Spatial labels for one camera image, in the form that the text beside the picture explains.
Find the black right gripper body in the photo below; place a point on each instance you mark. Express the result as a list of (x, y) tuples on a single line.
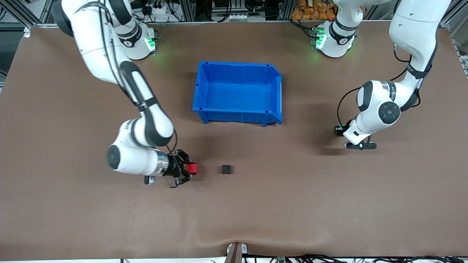
[(176, 165)]

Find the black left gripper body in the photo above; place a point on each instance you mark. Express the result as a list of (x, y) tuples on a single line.
[(339, 129)]

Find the small red cube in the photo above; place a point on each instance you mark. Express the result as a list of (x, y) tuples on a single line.
[(193, 168)]

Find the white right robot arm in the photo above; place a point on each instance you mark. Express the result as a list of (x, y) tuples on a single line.
[(95, 47)]

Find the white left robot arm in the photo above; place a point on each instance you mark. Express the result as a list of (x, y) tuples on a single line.
[(413, 33)]

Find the small black cube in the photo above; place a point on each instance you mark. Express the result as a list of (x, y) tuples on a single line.
[(226, 170)]

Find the blue plastic storage bin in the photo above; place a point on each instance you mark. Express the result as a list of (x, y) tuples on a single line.
[(237, 95)]

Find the pile of orange objects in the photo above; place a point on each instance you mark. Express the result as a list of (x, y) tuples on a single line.
[(310, 11)]

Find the white power strip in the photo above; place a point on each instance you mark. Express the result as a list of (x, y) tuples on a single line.
[(162, 10)]

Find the small white tag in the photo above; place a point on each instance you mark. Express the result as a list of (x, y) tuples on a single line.
[(26, 33)]

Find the table edge clamp bracket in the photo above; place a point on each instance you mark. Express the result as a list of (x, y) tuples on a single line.
[(236, 254)]

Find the aluminium frame rail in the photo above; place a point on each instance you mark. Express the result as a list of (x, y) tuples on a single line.
[(459, 33), (22, 25)]

